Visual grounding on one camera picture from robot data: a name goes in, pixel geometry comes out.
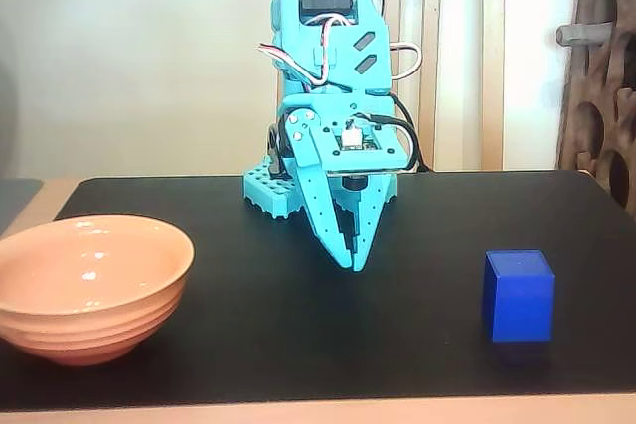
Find cyan gripper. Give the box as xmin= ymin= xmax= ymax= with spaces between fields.
xmin=280 ymin=93 xmax=398 ymax=274

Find blue cube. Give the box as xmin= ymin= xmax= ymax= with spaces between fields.
xmin=480 ymin=248 xmax=556 ymax=345

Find orange bowl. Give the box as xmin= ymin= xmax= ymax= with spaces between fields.
xmin=0 ymin=214 xmax=196 ymax=368

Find black table mat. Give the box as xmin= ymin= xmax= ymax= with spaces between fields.
xmin=0 ymin=169 xmax=636 ymax=414

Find cyan wrist camera mount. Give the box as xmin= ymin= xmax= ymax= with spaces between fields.
xmin=311 ymin=114 xmax=406 ymax=193

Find black camera cable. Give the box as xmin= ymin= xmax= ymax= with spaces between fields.
xmin=347 ymin=113 xmax=423 ymax=172

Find black power cable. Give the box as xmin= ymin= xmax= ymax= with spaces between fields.
xmin=392 ymin=93 xmax=432 ymax=172

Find white red servo wires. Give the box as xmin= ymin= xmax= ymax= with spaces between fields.
xmin=256 ymin=16 xmax=349 ymax=95

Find white looped cable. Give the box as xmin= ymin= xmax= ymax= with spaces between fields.
xmin=389 ymin=41 xmax=423 ymax=82

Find grey cylindrical handle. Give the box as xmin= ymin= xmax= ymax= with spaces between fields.
xmin=555 ymin=22 xmax=617 ymax=47

